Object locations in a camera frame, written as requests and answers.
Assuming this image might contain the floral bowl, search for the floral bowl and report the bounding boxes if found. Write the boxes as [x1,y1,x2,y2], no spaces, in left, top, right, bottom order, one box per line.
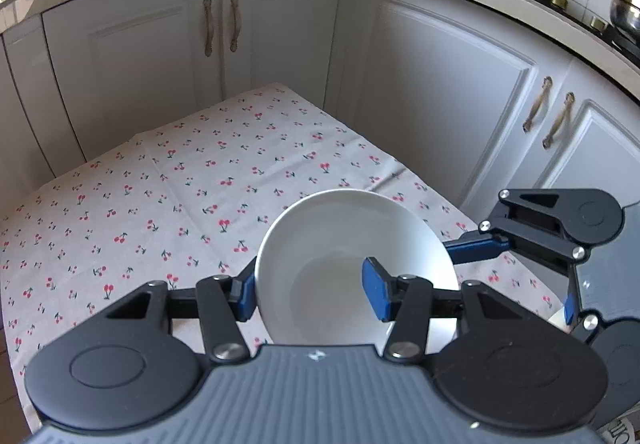
[255,190,459,350]

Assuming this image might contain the white kitchen cabinets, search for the white kitchen cabinets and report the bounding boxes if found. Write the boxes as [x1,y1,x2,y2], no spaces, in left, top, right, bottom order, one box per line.
[1,0,639,220]

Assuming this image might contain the cherry print tablecloth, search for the cherry print tablecloth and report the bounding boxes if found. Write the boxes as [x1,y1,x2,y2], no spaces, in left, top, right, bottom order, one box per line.
[0,82,566,434]

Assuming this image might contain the steel cooking pot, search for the steel cooking pot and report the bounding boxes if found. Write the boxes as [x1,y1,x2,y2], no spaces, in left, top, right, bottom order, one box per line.
[610,0,640,41]

